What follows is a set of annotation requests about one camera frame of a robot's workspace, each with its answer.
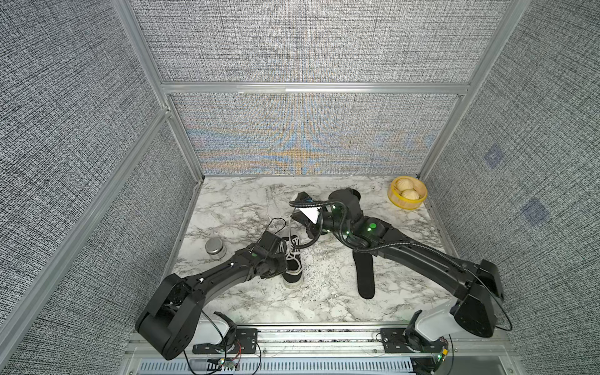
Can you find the black canvas sneaker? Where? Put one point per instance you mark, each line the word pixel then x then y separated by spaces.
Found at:
pixel 293 276
pixel 302 201

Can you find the upper steamed bun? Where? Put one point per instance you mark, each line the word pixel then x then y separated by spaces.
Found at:
pixel 403 184

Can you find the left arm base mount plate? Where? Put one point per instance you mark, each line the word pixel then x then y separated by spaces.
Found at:
pixel 244 343

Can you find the steamed bun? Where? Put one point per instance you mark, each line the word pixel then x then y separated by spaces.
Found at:
pixel 410 194
pixel 403 184

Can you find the small silver round tin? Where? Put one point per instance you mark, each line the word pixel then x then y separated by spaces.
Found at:
pixel 215 248

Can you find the yellow bamboo steamer basket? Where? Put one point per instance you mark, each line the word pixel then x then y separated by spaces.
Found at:
pixel 395 196

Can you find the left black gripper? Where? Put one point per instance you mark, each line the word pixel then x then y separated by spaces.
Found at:
pixel 280 258

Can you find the black shoe insole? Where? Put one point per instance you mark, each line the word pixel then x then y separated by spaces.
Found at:
pixel 364 274

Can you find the lower steamed bun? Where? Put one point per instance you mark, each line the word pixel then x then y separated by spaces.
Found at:
pixel 410 194

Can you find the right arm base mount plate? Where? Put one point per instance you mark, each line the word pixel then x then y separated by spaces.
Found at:
pixel 400 340

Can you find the aluminium front rail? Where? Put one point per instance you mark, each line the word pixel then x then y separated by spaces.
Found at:
pixel 349 339

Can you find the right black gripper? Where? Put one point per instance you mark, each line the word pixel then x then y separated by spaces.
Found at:
pixel 302 219

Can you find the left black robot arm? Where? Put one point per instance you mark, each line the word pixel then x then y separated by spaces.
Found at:
pixel 169 320

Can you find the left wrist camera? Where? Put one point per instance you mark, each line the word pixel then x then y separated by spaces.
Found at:
pixel 271 243

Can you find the white slotted cable duct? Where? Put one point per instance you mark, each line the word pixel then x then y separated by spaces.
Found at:
pixel 282 365

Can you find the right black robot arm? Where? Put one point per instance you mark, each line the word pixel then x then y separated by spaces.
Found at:
pixel 476 288

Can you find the black metal mug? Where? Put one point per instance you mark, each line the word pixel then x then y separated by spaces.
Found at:
pixel 355 193

